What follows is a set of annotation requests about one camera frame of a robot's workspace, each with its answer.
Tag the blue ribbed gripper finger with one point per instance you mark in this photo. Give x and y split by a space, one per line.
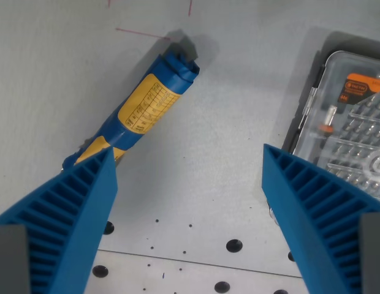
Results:
315 214
70 214

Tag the rolled blue bag yellow label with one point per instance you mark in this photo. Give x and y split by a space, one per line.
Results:
147 105

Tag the clear screwdriver bit set case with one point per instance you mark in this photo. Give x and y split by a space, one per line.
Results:
346 128

